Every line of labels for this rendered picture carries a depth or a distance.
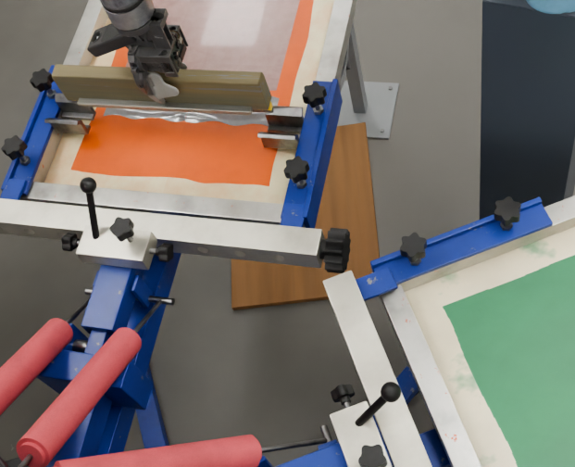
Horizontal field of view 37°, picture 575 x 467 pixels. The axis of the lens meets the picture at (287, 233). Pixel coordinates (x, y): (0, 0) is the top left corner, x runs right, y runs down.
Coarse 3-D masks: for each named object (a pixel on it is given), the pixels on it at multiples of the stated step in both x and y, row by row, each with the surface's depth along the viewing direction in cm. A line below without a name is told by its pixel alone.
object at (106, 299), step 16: (112, 272) 145; (128, 272) 145; (96, 288) 144; (112, 288) 144; (128, 288) 144; (96, 304) 143; (112, 304) 142; (128, 304) 145; (96, 320) 142; (112, 320) 141; (128, 320) 146
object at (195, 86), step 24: (72, 72) 156; (96, 72) 155; (120, 72) 154; (192, 72) 150; (216, 72) 149; (240, 72) 148; (72, 96) 162; (96, 96) 160; (120, 96) 158; (144, 96) 157; (192, 96) 153; (216, 96) 152; (240, 96) 150; (264, 96) 149
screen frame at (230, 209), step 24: (96, 0) 185; (336, 0) 172; (96, 24) 182; (336, 24) 169; (72, 48) 180; (336, 48) 166; (336, 72) 163; (48, 144) 169; (48, 168) 169; (48, 192) 163; (72, 192) 162; (96, 192) 160; (120, 192) 159; (144, 192) 158; (192, 216) 155; (216, 216) 153; (240, 216) 152; (264, 216) 151
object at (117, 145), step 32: (160, 0) 186; (192, 0) 184; (192, 32) 180; (128, 64) 179; (192, 64) 176; (96, 128) 173; (128, 128) 171; (160, 128) 169; (96, 160) 169; (128, 160) 167; (160, 160) 166
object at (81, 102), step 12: (132, 108) 159; (144, 108) 158; (156, 108) 157; (168, 108) 156; (180, 108) 155; (192, 108) 155; (204, 108) 154; (216, 108) 154; (228, 108) 153; (240, 108) 152; (252, 108) 153
